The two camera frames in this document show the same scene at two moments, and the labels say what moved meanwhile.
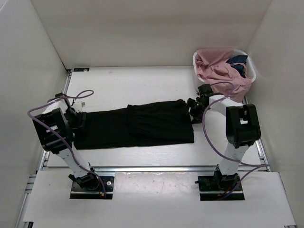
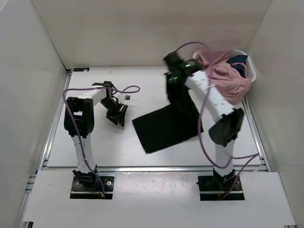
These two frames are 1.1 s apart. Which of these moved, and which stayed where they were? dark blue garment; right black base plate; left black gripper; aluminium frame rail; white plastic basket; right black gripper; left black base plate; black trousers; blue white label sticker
Moved: right black gripper; black trousers; left black gripper
Stayed: aluminium frame rail; left black base plate; dark blue garment; right black base plate; white plastic basket; blue white label sticker
